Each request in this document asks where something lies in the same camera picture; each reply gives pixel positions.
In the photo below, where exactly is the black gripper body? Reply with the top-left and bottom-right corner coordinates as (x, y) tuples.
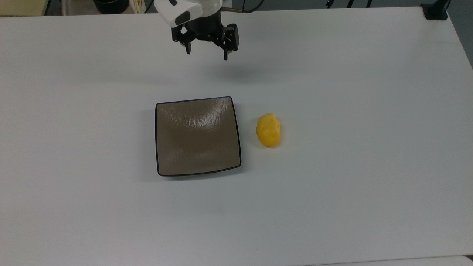
(171, 11), (239, 47)

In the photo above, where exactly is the square brown ceramic plate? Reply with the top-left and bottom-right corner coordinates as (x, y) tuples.
(155, 96), (242, 177)

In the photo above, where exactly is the black round bin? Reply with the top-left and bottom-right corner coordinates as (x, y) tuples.
(93, 0), (130, 15)

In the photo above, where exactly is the yellow potato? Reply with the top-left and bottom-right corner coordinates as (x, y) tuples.
(256, 113), (281, 148)

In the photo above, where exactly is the beige wooden furniture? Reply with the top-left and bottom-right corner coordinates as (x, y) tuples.
(0, 0), (51, 17)

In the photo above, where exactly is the black cable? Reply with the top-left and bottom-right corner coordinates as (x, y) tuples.
(223, 0), (265, 13)

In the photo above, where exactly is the black table clamp mount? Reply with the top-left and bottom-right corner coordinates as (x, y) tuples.
(421, 0), (452, 20)

